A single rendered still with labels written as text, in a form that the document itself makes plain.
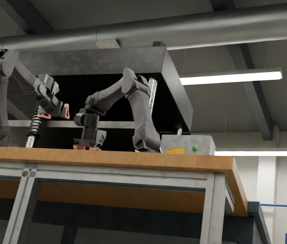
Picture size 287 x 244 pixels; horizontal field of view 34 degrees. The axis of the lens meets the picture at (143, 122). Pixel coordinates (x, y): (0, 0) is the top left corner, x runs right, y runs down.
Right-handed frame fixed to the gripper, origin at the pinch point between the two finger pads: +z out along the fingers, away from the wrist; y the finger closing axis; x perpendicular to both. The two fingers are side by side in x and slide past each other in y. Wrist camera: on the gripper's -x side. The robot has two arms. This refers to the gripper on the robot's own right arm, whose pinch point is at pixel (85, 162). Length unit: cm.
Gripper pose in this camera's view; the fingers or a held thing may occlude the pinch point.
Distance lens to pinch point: 191.8
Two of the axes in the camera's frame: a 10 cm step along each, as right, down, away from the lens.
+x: -3.8, -1.1, -9.2
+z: -1.5, 9.9, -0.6
